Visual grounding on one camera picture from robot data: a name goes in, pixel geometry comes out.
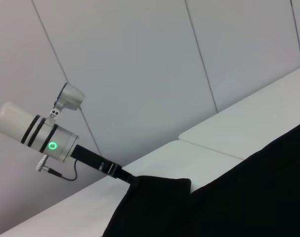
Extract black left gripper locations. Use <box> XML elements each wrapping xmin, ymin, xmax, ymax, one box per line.
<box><xmin>71</xmin><ymin>144</ymin><xmax>136</xmax><ymax>186</ymax></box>

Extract black shirt with FREE print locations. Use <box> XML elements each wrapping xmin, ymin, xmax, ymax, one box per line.
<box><xmin>102</xmin><ymin>118</ymin><xmax>300</xmax><ymax>237</ymax></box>

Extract thin black cable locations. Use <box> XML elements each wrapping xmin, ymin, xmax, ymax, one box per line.
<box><xmin>47</xmin><ymin>159</ymin><xmax>78</xmax><ymax>181</ymax></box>

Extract silver cable plug left arm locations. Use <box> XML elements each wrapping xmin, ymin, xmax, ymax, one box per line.
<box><xmin>36</xmin><ymin>155</ymin><xmax>50</xmax><ymax>172</ymax></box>

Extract silver camera mount bracket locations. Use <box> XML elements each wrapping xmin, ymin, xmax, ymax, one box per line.
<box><xmin>47</xmin><ymin>108</ymin><xmax>60</xmax><ymax>124</ymax></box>

